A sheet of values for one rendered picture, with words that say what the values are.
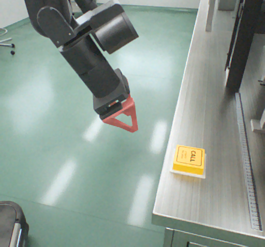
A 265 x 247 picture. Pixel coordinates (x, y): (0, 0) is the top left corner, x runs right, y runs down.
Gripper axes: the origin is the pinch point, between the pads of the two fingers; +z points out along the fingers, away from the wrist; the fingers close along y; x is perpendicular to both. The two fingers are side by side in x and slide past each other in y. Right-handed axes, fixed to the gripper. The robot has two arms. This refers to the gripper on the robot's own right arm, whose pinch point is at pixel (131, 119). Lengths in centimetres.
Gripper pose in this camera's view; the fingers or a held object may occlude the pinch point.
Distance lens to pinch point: 53.8
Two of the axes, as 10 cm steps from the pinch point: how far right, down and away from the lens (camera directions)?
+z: 4.9, 6.8, 5.5
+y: -1.5, -5.6, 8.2
